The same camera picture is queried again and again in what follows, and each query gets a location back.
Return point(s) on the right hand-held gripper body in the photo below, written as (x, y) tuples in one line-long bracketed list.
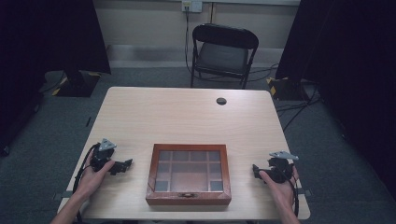
[(281, 168)]

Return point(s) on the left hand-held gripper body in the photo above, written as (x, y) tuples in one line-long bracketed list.
[(105, 150)]

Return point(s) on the wooden box with glass lid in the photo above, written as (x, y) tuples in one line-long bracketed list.
[(188, 174)]

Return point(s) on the person's right hand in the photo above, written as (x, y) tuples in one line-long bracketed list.
[(280, 193)]

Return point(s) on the person's left hand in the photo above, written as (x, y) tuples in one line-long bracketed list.
[(90, 182)]

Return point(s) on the black stand base striped tape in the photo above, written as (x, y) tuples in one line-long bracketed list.
[(286, 88)]

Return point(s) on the dark curtain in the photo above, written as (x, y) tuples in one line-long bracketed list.
[(46, 46), (351, 77)]

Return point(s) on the black folding chair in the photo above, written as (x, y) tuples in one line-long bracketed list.
[(222, 56)]

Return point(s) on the grey table frame bar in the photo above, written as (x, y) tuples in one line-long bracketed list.
[(62, 195)]

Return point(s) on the white wall socket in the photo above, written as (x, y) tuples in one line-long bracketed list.
[(191, 5)]

